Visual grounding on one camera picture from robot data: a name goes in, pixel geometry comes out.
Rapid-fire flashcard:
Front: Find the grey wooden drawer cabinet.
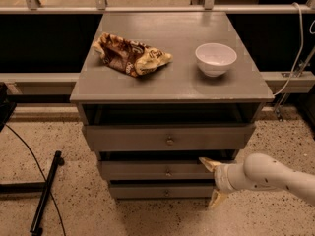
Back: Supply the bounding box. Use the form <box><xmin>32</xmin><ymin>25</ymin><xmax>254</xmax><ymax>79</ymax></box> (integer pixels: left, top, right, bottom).
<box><xmin>71</xmin><ymin>12</ymin><xmax>273</xmax><ymax>187</ymax></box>

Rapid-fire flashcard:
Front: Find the white hanging cable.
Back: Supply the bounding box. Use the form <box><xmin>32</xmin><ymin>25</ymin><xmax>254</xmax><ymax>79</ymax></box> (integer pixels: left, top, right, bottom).
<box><xmin>273</xmin><ymin>2</ymin><xmax>305</xmax><ymax>97</ymax></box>

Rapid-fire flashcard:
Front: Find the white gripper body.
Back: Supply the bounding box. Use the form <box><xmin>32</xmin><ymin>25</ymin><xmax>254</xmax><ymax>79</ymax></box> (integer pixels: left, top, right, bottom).
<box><xmin>214</xmin><ymin>164</ymin><xmax>236</xmax><ymax>194</ymax></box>

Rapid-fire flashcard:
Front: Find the crumpled brown chip bag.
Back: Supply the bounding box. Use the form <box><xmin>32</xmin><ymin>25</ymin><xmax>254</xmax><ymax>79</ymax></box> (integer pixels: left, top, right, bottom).
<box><xmin>93</xmin><ymin>32</ymin><xmax>172</xmax><ymax>78</ymax></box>

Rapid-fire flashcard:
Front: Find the black equipment at left edge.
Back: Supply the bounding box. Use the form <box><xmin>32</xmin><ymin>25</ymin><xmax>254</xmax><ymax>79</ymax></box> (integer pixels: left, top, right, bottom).
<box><xmin>0</xmin><ymin>83</ymin><xmax>17</xmax><ymax>132</ymax></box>

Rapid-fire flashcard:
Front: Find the upper metal railing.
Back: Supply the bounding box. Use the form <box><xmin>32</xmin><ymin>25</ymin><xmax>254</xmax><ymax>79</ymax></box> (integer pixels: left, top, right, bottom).
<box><xmin>0</xmin><ymin>0</ymin><xmax>315</xmax><ymax>16</ymax></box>

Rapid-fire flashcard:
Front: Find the white ceramic bowl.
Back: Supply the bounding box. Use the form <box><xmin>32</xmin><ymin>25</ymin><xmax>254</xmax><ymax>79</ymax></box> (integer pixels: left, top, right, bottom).
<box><xmin>195</xmin><ymin>43</ymin><xmax>237</xmax><ymax>77</ymax></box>

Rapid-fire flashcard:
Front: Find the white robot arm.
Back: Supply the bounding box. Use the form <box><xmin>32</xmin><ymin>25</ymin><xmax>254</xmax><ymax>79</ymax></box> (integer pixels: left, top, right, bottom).
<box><xmin>199</xmin><ymin>153</ymin><xmax>315</xmax><ymax>208</ymax></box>

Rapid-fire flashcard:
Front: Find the black floor cable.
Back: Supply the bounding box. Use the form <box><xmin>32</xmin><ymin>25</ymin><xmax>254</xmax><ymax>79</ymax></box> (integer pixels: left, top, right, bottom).
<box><xmin>4</xmin><ymin>123</ymin><xmax>67</xmax><ymax>236</ymax></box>

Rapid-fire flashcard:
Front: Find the black metal floor stand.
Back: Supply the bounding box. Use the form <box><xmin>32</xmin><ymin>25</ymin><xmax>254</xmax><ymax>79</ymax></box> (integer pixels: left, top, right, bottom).
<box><xmin>0</xmin><ymin>150</ymin><xmax>64</xmax><ymax>236</ymax></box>

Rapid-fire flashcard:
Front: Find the grey bottom drawer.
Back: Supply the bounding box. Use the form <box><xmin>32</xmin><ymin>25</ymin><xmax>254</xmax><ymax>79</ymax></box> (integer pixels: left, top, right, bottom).
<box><xmin>108</xmin><ymin>183</ymin><xmax>214</xmax><ymax>199</ymax></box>

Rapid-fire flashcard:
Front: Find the grey top drawer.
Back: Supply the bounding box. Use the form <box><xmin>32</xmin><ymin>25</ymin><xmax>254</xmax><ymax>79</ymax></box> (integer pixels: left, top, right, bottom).
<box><xmin>83</xmin><ymin>124</ymin><xmax>255</xmax><ymax>152</ymax></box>

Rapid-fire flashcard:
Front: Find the grey drawer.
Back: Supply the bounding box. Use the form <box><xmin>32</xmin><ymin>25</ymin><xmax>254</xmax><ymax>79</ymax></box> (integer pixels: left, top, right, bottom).
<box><xmin>108</xmin><ymin>183</ymin><xmax>214</xmax><ymax>199</ymax></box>
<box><xmin>83</xmin><ymin>124</ymin><xmax>255</xmax><ymax>152</ymax></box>
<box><xmin>97</xmin><ymin>160</ymin><xmax>214</xmax><ymax>180</ymax></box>

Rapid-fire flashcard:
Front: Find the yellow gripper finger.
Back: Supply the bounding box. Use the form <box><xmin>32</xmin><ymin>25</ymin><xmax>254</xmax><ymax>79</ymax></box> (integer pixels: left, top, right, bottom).
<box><xmin>209</xmin><ymin>190</ymin><xmax>228</xmax><ymax>208</ymax></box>
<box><xmin>199</xmin><ymin>157</ymin><xmax>221</xmax><ymax>172</ymax></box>

